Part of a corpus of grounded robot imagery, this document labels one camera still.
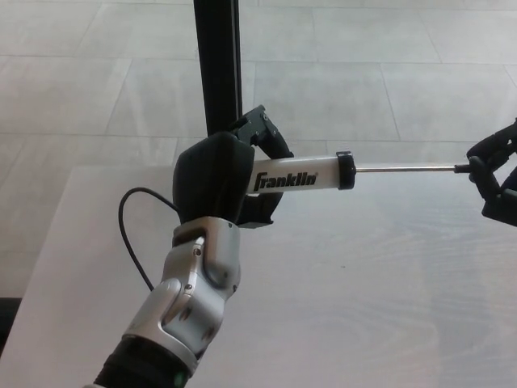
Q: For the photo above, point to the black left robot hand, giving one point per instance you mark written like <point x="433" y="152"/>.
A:
<point x="210" y="178"/>

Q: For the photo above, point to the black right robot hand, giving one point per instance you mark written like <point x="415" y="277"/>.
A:
<point x="507" y="204"/>

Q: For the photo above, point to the white Franklin hand air pump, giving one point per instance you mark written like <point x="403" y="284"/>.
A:
<point x="299" y="174"/>

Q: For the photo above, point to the black vertical metal post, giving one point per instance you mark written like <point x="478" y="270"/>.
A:
<point x="218" y="68"/>

